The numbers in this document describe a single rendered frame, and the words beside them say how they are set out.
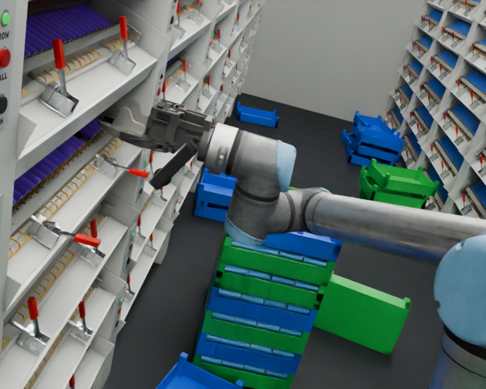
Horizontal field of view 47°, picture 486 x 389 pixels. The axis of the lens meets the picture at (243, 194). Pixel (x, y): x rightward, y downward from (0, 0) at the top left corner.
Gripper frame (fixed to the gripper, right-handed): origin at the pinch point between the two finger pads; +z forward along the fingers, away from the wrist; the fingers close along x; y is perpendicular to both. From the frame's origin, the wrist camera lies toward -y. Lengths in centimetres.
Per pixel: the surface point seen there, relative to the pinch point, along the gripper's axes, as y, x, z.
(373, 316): -65, -67, -83
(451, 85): -3, -224, -119
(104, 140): -2.8, 1.3, -0.4
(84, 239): -4.6, 34.1, -10.0
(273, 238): -28, -30, -39
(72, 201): -6.3, 21.7, -3.1
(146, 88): 6.1, -10.9, -3.4
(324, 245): -27, -31, -52
